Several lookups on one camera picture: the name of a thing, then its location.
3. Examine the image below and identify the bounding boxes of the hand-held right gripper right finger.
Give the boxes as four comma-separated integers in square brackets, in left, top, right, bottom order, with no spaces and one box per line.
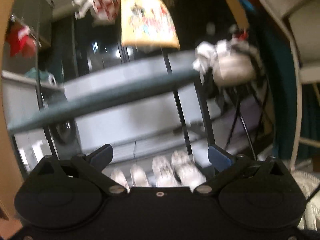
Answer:
[194,145,285,197]

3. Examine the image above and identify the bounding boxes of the yellow printed tote bag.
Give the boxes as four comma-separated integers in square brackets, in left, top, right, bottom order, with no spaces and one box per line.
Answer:
[120,0,180,49]

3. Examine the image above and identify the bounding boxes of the white pink patterned shoe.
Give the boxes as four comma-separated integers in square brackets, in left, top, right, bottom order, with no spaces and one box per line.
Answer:
[171,150,207,191]
[152,155,179,187]

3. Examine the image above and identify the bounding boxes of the white folding chair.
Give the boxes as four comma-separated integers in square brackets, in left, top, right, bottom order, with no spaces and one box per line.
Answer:
[252,0,320,167]

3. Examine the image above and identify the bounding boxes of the grey speaker box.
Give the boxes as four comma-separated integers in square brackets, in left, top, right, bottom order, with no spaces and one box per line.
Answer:
[49,119,82,153]

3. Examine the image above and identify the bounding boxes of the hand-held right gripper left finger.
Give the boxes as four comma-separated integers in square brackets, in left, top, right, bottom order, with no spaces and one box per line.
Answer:
[37,144,128,197]

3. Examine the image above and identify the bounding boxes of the black metal shoe rack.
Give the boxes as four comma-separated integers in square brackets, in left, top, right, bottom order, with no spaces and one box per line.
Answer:
[7,47,275,188]

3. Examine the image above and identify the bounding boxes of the crumpled white cloth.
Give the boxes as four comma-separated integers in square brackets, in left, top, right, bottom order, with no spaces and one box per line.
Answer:
[192,41,221,78]

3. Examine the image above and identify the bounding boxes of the pale narrow shoe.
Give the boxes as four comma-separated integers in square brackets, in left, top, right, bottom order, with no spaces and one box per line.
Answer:
[130,164,152,187]
[110,167,130,193]

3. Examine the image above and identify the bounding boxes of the red white printed cloth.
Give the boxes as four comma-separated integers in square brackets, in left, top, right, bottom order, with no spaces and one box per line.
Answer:
[72,0,123,25]

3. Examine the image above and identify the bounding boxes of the pale green bag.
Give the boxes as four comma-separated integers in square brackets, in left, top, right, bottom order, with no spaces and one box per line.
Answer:
[24,67,55,85]

